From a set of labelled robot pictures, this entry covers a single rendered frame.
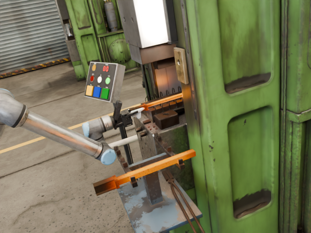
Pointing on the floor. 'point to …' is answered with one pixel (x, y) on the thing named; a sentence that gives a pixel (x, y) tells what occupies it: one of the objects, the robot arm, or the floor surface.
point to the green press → (95, 35)
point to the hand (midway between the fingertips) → (141, 107)
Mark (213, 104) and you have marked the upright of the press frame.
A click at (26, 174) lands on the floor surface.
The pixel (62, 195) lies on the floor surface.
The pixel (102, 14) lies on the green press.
